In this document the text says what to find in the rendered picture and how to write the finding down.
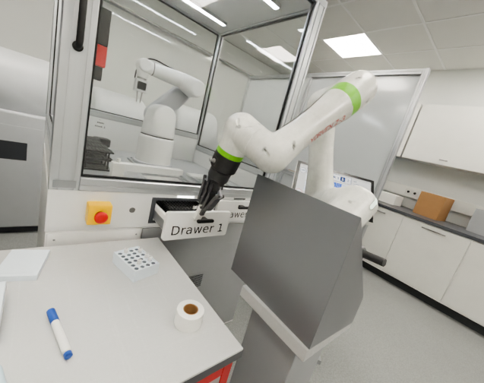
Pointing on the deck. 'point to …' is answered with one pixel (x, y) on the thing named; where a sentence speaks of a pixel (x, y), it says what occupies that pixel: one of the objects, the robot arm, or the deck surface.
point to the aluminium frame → (75, 147)
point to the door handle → (80, 26)
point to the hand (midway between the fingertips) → (200, 212)
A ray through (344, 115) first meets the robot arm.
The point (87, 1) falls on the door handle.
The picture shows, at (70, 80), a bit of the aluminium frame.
